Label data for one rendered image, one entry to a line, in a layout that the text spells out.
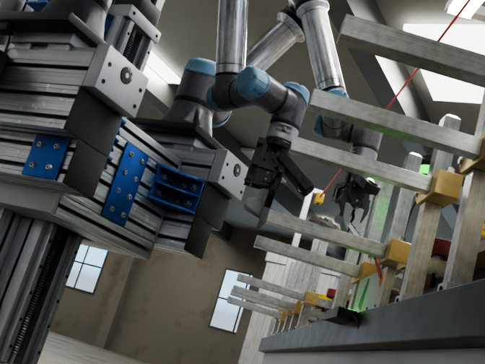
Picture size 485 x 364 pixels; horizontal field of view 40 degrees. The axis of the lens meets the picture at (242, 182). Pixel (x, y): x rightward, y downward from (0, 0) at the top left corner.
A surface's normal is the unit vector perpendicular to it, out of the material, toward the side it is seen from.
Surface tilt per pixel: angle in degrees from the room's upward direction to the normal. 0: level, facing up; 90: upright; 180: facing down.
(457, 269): 90
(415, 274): 90
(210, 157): 90
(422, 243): 90
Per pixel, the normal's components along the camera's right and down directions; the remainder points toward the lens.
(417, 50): 0.06, -0.25
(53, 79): -0.43, -0.36
